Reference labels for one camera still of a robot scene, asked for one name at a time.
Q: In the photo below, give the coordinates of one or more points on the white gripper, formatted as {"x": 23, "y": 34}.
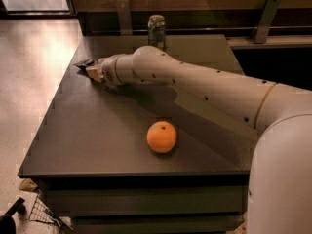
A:
{"x": 108, "y": 70}

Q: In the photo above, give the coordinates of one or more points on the dark rxbar chocolate wrapper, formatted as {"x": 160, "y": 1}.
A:
{"x": 83, "y": 64}

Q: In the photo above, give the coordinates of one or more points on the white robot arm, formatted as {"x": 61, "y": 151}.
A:
{"x": 280, "y": 184}

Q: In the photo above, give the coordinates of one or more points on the green soda can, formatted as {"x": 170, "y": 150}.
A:
{"x": 157, "y": 31}

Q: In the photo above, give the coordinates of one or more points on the grey table with drawers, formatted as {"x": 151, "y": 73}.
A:
{"x": 92, "y": 163}

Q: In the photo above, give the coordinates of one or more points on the orange fruit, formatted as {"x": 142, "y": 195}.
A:
{"x": 161, "y": 137}

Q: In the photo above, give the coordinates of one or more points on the tan paper scrap on floor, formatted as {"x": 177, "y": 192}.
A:
{"x": 28, "y": 185}

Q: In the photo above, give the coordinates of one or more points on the black object bottom left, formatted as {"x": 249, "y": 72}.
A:
{"x": 7, "y": 223}

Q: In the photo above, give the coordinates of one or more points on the left metal bracket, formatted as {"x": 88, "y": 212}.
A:
{"x": 124, "y": 17}

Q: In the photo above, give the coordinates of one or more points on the metal bracket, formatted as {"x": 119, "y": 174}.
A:
{"x": 124, "y": 17}
{"x": 261, "y": 32}

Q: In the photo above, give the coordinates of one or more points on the wire basket on floor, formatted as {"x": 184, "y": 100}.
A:
{"x": 42, "y": 214}

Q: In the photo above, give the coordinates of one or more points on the right metal bracket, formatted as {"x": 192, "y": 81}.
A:
{"x": 261, "y": 32}

